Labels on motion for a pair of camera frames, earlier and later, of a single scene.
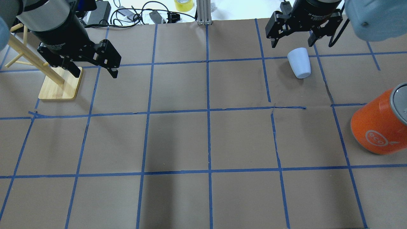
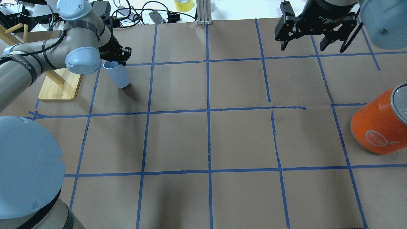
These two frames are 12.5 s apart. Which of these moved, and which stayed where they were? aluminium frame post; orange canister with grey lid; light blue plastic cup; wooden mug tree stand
Moved: light blue plastic cup
Stayed: wooden mug tree stand; orange canister with grey lid; aluminium frame post
